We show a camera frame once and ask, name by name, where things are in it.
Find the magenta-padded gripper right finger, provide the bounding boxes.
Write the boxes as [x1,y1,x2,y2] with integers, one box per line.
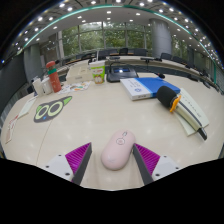
[132,143,181,186]

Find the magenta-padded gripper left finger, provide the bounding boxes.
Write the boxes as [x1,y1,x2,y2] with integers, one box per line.
[44,142,93,186]

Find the pink computer mouse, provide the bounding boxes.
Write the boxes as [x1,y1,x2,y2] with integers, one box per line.
[100,129,137,171]

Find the cat-face mouse pad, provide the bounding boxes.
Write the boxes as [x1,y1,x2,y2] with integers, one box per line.
[33,95,73,124]

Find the red and white magazine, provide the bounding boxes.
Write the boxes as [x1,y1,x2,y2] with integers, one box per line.
[4,114,20,145]

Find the colourful sticker sheet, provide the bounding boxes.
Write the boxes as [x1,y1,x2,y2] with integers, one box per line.
[59,80,92,95]

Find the blue and white book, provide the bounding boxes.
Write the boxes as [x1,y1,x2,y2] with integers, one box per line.
[119,77,182,101]

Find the white paper cup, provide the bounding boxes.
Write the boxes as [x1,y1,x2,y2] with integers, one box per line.
[32,77,44,97]

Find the red drink bottle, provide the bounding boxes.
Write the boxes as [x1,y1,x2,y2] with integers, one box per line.
[45,60,63,94]

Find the white cardboard box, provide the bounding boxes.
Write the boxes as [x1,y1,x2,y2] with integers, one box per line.
[65,64,94,84]

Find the green printed paper cup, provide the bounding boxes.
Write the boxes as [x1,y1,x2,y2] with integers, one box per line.
[89,63,106,85]

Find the long curved conference table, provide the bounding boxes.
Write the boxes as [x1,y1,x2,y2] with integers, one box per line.
[56,54,221,91]

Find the conference microphone unit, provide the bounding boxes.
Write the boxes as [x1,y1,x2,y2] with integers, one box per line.
[106,63,140,83]

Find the row of dark chairs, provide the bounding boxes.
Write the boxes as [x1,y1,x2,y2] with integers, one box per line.
[66,47,209,69]

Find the ceiling spot lights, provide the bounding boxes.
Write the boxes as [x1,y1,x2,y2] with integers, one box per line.
[1,0,224,64]

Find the black microphone with orange ring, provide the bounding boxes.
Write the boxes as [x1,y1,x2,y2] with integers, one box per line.
[156,85,208,141]

